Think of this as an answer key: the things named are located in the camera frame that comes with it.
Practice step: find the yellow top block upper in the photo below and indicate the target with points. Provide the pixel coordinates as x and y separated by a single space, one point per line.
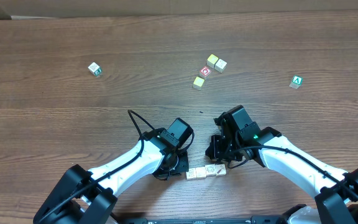
211 60

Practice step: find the red edged frog block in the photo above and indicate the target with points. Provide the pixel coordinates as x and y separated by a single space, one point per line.
191 174

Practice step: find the green sided wooden block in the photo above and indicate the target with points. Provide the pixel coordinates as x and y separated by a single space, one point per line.
95 69

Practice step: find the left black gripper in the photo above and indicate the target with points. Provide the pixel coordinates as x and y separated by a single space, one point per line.
185 165

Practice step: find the hammer picture wooden block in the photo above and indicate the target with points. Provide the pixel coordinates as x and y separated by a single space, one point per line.
220 169

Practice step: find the red top block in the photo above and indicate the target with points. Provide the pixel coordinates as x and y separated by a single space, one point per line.
205 72

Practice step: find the yellow top block lower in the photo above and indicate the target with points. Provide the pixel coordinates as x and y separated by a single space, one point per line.
198 83

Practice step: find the plain top wooden block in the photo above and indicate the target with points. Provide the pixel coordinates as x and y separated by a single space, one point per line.
220 65

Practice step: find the yellow G letter block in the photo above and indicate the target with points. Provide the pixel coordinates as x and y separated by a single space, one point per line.
200 172

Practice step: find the green A letter block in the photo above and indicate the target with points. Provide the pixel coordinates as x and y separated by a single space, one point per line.
296 82

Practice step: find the animal picture wooden block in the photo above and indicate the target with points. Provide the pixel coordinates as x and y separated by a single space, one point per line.
210 170

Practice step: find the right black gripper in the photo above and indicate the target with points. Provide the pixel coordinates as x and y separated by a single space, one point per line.
213 149

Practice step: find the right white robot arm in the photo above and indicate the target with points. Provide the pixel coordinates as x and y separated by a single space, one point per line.
334 190

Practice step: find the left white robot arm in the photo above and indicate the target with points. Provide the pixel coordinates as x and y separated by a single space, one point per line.
88 196

